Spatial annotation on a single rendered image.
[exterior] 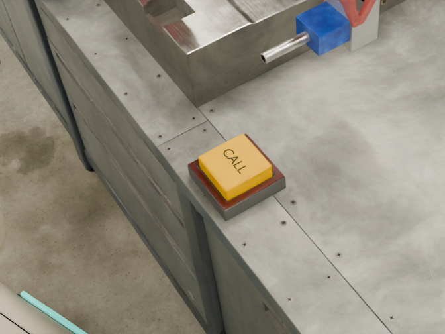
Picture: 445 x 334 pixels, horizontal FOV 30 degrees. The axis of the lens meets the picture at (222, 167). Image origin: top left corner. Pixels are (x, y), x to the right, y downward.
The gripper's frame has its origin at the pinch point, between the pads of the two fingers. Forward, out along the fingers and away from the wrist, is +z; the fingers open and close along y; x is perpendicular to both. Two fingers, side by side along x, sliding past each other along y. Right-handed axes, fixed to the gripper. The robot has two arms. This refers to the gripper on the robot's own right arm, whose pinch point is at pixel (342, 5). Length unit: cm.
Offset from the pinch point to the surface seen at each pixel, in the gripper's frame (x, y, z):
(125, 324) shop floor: 27, 36, 95
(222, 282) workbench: 15, 10, 55
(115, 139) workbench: 15, 48, 55
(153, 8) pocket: 12.7, 21.1, 7.6
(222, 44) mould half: 9.5, 10.1, 7.5
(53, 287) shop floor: 36, 53, 95
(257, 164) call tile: 14.4, -4.2, 11.7
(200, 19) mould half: 9.9, 14.3, 6.3
